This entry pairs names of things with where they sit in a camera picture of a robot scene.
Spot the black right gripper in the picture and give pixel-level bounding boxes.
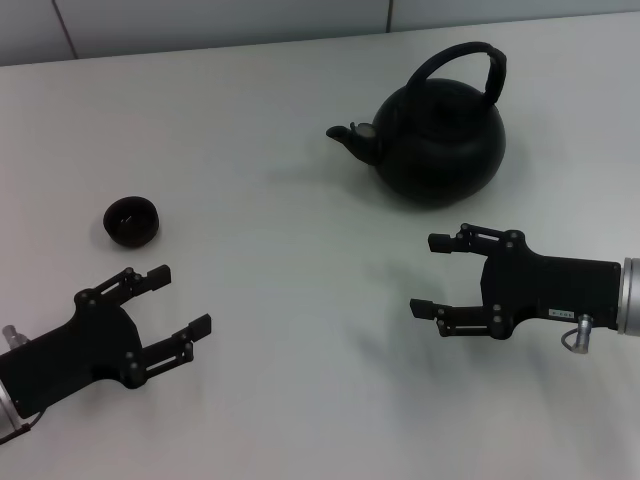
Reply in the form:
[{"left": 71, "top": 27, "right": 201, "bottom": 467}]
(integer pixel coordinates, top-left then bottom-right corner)
[{"left": 409, "top": 223, "right": 621, "bottom": 340}]

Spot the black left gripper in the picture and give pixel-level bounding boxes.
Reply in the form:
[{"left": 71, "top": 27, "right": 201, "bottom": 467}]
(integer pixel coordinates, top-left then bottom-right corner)
[{"left": 0, "top": 265, "right": 213, "bottom": 419}]

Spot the dark brown teacup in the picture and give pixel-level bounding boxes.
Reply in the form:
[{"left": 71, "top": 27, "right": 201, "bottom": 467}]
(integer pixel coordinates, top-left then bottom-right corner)
[{"left": 103, "top": 197, "right": 161, "bottom": 247}]

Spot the black round teapot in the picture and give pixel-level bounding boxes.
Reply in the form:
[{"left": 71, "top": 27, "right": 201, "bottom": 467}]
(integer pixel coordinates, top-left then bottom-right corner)
[{"left": 325, "top": 41, "right": 509, "bottom": 210}]

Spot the left gripper metal connector plug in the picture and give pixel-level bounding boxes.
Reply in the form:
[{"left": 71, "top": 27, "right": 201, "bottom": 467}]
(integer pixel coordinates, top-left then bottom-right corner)
[{"left": 1, "top": 324, "right": 27, "bottom": 350}]

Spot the right gripper connector with cable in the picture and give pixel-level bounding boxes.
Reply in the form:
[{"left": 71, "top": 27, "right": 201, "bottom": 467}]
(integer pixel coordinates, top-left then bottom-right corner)
[{"left": 560, "top": 313, "right": 595, "bottom": 354}]

